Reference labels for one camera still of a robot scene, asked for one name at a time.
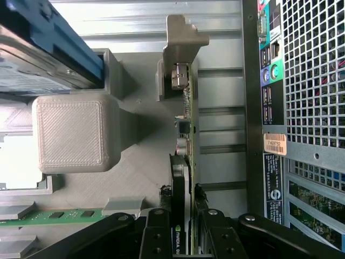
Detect grey printed parts rack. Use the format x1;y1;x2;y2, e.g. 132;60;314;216
0;48;199;259

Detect green RAM stick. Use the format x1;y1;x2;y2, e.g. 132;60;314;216
0;210;108;227

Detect silver CPU chip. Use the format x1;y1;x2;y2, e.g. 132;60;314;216
0;136;41;188

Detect black printed case label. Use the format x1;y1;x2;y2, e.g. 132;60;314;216
263;153;284;225

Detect open PC case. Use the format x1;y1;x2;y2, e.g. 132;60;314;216
241;0;345;243

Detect orange service tag label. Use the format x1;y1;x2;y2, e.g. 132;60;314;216
263;132;287;156

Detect hard disk with blue bracket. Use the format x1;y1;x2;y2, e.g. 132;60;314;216
0;0;105;98

